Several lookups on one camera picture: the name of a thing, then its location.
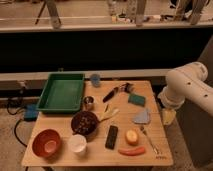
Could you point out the green sponge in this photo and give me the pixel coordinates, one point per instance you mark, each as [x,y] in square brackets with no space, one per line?
[136,99]

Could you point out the green plastic tray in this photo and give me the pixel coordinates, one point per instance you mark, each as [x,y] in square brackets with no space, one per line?
[62,93]

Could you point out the blue power box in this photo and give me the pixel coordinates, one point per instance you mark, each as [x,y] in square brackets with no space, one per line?
[31,113]

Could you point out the metal fork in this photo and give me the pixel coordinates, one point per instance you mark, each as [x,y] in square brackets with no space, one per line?
[156,151]

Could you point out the grey blue cloth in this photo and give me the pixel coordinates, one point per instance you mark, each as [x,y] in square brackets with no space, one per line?
[142,117]

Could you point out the orange carrot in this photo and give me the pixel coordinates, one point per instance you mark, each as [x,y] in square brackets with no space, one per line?
[132,152]

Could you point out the dark bowl with food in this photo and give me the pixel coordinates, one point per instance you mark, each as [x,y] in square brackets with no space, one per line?
[84,123]

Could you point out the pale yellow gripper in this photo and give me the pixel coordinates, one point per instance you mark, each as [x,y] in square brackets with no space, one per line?
[168,116]

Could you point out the yellow banana peel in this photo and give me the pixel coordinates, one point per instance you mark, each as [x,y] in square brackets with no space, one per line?
[108,113]

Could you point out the red orange bowl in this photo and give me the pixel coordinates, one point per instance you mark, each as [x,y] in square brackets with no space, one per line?
[46,143]

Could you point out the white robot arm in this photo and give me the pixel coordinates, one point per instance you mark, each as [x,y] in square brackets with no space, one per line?
[186,82]

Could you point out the small metal cup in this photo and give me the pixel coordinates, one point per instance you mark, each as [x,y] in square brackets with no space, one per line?
[88,102]

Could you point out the blue plastic cup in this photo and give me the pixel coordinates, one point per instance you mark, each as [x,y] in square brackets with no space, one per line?
[95,80]

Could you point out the black remote control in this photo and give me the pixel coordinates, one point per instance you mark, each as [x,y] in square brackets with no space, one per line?
[111,137]

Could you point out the white plastic cup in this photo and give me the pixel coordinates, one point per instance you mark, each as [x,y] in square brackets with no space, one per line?
[77,144]

